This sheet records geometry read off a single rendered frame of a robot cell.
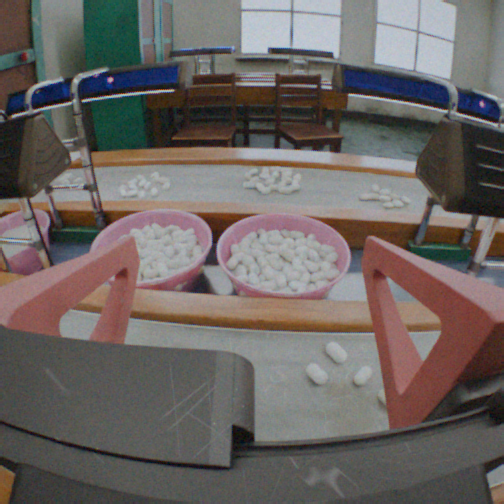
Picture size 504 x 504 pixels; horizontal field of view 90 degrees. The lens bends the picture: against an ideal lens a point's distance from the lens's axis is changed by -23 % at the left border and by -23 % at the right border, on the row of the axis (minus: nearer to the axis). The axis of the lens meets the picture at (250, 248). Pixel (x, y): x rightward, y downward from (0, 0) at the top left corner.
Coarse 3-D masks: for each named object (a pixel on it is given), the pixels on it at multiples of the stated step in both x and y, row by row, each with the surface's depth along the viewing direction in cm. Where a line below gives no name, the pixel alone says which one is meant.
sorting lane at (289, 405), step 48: (144, 336) 50; (192, 336) 50; (240, 336) 50; (288, 336) 50; (336, 336) 50; (432, 336) 49; (288, 384) 43; (336, 384) 43; (288, 432) 37; (336, 432) 37
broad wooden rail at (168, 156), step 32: (96, 160) 110; (128, 160) 108; (160, 160) 107; (192, 160) 106; (224, 160) 106; (256, 160) 105; (288, 160) 104; (320, 160) 105; (352, 160) 107; (384, 160) 109
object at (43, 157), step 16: (0, 128) 23; (16, 128) 23; (32, 128) 23; (48, 128) 25; (0, 144) 23; (16, 144) 23; (32, 144) 23; (48, 144) 26; (64, 144) 28; (0, 160) 23; (16, 160) 23; (32, 160) 24; (48, 160) 26; (64, 160) 29; (0, 176) 23; (16, 176) 23; (32, 176) 24; (48, 176) 26; (0, 192) 24; (16, 192) 24; (32, 192) 24
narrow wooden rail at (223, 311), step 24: (96, 312) 53; (144, 312) 51; (168, 312) 51; (192, 312) 51; (216, 312) 51; (240, 312) 51; (264, 312) 51; (288, 312) 51; (312, 312) 51; (336, 312) 51; (360, 312) 51; (408, 312) 50; (432, 312) 50
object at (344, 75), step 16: (336, 64) 66; (336, 80) 66; (352, 80) 66; (368, 80) 66; (384, 80) 65; (400, 80) 65; (416, 80) 64; (368, 96) 67; (384, 96) 66; (400, 96) 65; (416, 96) 65; (432, 96) 65; (464, 96) 64; (464, 112) 64; (480, 112) 64; (496, 112) 63
